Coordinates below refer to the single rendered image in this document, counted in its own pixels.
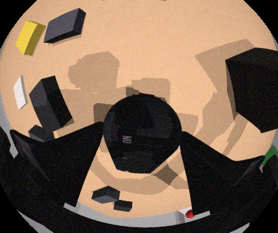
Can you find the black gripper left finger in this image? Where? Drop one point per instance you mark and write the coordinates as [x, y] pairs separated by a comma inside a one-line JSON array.
[[64, 161]]

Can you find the dark grey rounded unit with white label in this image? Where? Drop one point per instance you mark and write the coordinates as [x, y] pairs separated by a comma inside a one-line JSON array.
[[141, 132]]

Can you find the yellow rectangular block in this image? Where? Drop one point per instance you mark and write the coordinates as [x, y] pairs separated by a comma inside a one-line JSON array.
[[29, 36]]

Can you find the white flat square plate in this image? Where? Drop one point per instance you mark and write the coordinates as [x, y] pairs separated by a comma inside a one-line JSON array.
[[20, 93]]

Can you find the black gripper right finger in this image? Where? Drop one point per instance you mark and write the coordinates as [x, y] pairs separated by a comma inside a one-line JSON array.
[[211, 175]]

